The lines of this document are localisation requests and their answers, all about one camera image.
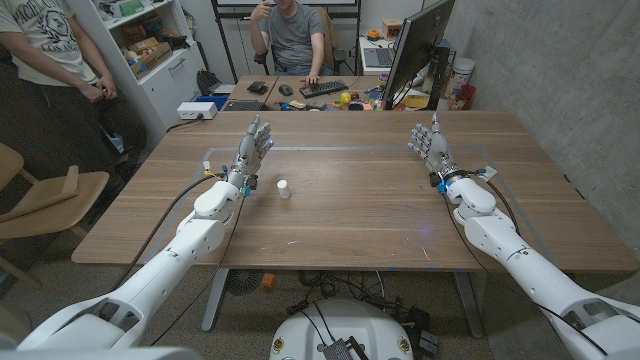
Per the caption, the white power strip box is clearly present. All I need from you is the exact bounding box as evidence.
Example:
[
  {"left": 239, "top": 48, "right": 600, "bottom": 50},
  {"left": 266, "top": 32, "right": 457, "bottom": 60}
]
[{"left": 176, "top": 101, "right": 219, "bottom": 121}]

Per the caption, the black computer monitor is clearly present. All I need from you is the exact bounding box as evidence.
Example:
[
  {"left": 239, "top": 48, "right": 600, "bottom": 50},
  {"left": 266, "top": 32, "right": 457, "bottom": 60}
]
[{"left": 381, "top": 0, "right": 456, "bottom": 111}]

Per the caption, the cardboard box on shelf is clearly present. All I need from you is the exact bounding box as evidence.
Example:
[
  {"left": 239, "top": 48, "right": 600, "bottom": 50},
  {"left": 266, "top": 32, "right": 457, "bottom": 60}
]
[{"left": 128, "top": 41, "right": 174, "bottom": 81}]

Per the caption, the light wooden chair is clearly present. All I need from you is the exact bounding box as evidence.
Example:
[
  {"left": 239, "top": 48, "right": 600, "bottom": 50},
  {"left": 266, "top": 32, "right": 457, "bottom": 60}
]
[{"left": 0, "top": 142, "right": 111, "bottom": 290}]

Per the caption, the person in grey t-shirt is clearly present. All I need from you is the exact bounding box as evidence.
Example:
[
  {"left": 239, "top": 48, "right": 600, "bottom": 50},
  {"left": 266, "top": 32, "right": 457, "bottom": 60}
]
[{"left": 249, "top": 0, "right": 334, "bottom": 85}]

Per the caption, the white robot torso base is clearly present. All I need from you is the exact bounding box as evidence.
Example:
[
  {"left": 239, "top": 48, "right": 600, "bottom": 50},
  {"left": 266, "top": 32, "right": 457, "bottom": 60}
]
[{"left": 269, "top": 298, "right": 415, "bottom": 360}]

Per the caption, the wooden desk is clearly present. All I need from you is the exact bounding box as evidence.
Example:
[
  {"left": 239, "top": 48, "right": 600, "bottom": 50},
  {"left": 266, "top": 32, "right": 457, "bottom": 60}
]
[{"left": 225, "top": 74, "right": 396, "bottom": 112}]

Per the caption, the white plastic bucket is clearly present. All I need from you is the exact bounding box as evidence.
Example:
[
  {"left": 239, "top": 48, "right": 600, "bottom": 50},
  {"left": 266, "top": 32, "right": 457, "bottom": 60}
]
[{"left": 449, "top": 57, "right": 476, "bottom": 96}]

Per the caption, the white shelf cabinet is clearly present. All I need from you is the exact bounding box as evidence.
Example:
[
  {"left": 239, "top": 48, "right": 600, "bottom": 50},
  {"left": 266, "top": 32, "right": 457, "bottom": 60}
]
[{"left": 67, "top": 0, "right": 209, "bottom": 146}]

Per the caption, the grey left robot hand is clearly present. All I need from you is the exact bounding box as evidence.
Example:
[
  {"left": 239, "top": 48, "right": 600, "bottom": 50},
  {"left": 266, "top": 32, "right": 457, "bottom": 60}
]
[{"left": 227, "top": 114, "right": 275, "bottom": 192}]

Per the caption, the round black floor fan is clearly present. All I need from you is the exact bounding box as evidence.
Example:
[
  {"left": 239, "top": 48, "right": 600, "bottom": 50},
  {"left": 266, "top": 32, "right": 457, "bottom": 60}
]
[{"left": 225, "top": 269, "right": 265, "bottom": 297}]

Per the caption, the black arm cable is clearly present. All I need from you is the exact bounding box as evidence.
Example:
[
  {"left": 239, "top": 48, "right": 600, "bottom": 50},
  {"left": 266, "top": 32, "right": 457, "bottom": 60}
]
[
  {"left": 439, "top": 169, "right": 609, "bottom": 357},
  {"left": 110, "top": 172, "right": 247, "bottom": 347}
]

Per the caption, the person in white printed t-shirt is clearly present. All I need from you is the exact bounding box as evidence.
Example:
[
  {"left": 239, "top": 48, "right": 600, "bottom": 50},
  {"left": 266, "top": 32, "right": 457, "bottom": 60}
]
[{"left": 0, "top": 0, "right": 148, "bottom": 174}]

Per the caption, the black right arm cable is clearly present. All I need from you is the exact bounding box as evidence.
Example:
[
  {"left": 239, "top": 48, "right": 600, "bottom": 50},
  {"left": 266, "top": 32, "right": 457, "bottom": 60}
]
[{"left": 439, "top": 169, "right": 609, "bottom": 357}]

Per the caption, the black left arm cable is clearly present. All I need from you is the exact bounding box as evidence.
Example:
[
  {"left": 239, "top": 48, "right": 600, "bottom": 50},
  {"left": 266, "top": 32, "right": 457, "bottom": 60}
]
[{"left": 110, "top": 172, "right": 247, "bottom": 347}]

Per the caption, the black dark keyboard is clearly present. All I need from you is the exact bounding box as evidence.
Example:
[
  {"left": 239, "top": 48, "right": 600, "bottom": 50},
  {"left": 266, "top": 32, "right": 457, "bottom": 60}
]
[{"left": 222, "top": 100, "right": 266, "bottom": 112}]

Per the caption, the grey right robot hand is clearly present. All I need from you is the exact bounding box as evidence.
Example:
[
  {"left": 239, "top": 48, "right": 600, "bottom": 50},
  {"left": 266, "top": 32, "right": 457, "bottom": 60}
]
[{"left": 407, "top": 111, "right": 466, "bottom": 189}]

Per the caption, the silver laptop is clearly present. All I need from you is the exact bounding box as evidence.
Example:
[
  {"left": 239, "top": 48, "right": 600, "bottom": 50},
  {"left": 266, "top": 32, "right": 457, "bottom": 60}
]
[{"left": 362, "top": 30, "right": 405, "bottom": 70}]

